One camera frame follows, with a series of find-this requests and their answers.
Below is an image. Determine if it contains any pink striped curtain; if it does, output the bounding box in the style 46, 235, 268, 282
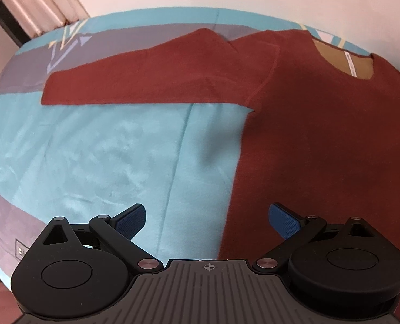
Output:
1, 0, 89, 38

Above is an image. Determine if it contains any blue grey patterned bedsheet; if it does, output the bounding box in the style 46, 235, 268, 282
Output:
0, 5, 400, 324

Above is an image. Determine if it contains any dark red knit sweater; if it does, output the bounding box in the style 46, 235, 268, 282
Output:
41, 29, 400, 260

